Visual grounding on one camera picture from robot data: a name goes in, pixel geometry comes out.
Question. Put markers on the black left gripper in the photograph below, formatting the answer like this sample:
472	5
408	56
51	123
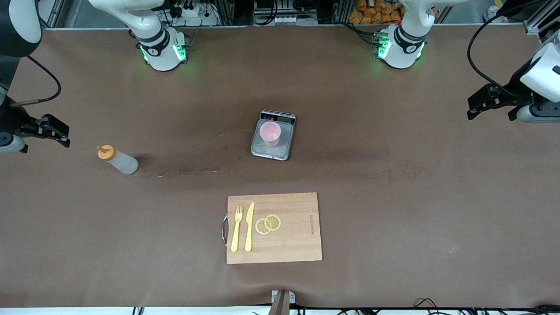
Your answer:
514	89

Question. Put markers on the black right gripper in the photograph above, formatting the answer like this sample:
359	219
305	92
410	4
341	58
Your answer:
9	119

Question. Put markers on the squeeze bottle with orange cap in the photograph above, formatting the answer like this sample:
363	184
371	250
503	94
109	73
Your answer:
124	164

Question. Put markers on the pink plastic cup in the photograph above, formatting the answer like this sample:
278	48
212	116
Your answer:
270	133

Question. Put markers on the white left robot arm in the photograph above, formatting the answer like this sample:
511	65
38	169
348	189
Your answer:
404	43

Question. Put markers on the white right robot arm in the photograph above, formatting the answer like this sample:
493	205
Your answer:
159	48

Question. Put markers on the bag of orange snacks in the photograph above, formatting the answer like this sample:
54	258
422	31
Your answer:
372	13

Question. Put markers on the white power strip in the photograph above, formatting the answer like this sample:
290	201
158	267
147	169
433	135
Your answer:
192	13

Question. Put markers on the yellow plastic fork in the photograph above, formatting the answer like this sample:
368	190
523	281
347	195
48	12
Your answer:
236	232

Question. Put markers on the yellow plastic knife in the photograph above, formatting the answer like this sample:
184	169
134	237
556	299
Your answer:
249	227

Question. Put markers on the silver digital kitchen scale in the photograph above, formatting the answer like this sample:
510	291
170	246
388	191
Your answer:
284	148

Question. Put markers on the lemon slice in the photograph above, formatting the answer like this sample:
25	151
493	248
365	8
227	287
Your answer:
260	227
273	222

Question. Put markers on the wooden cutting board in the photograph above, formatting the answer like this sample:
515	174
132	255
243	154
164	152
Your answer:
297	236

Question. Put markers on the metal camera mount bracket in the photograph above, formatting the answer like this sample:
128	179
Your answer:
282	304

